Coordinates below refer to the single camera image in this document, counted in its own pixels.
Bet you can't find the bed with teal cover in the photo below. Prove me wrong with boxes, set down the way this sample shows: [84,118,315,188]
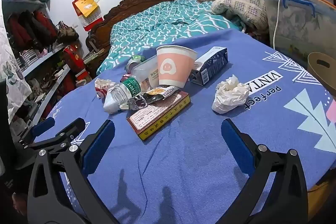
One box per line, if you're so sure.
[97,0,245,76]

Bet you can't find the grey shelf unit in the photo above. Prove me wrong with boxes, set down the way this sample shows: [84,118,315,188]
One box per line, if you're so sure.
[0,0,79,135]

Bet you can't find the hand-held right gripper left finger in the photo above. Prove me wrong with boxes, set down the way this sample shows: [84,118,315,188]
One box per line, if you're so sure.
[28,119,116,224]

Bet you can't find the red and dark clothes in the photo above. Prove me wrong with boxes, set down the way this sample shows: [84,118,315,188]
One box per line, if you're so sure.
[7,10,59,50]

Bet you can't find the white cable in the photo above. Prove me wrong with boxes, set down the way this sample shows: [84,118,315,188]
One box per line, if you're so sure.
[272,0,293,49]

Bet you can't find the pink paper cup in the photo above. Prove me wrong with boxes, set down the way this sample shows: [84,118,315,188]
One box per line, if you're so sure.
[156,45,198,88]

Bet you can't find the folded checked beige quilt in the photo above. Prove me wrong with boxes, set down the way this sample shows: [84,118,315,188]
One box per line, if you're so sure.
[211,0,271,31]

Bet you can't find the clear bottle with green label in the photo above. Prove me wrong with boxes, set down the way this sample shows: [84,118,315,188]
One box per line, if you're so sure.
[104,57,159,114]

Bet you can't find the blue printed tablecloth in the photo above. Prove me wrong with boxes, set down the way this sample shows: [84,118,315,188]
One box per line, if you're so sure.
[34,28,336,224]

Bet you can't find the beige bin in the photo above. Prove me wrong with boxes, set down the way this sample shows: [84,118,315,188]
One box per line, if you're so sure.
[307,52,336,98]

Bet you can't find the person's left hand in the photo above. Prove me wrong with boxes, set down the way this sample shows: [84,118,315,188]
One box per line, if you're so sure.
[12,193,28,217]

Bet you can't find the white floral cloth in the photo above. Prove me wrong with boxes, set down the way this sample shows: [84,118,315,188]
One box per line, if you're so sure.
[0,4,32,123]

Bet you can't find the white tissue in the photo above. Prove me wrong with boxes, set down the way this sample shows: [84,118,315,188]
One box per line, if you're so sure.
[211,75,250,114]

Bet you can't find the red gift box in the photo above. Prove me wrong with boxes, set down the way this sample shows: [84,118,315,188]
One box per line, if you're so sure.
[62,45,93,83]

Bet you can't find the orange and white snack wrapper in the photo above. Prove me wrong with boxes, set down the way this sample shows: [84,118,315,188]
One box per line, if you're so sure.
[120,85,182,111]

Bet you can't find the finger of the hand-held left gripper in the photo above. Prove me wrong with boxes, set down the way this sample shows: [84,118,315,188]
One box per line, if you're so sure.
[16,117,56,149]
[33,117,87,156]

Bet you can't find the carved wooden headboard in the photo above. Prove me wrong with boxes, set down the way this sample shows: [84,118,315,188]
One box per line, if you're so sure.
[85,0,177,75]

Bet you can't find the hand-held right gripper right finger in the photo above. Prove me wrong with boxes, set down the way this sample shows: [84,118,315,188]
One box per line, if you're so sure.
[221,118,308,224]

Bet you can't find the red and yellow box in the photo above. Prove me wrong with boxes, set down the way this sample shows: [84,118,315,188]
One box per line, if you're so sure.
[126,90,191,141]

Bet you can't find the red and yellow wall calendar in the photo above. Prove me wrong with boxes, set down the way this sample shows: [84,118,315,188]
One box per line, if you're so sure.
[72,0,103,32]

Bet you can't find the crumpled red and white wrapper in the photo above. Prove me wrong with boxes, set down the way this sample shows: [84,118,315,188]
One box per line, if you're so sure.
[94,78,117,99]

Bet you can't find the green and red snack packet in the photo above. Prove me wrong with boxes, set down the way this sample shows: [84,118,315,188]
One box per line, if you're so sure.
[127,55,146,70]

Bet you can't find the brown handbag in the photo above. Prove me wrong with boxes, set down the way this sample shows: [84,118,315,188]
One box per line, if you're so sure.
[56,21,80,44]

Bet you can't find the clear storage box, blue handle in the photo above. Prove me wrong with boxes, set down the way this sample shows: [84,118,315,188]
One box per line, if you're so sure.
[258,0,336,62]

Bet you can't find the dark blue carton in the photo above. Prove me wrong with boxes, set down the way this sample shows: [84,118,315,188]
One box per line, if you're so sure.
[189,46,228,86]

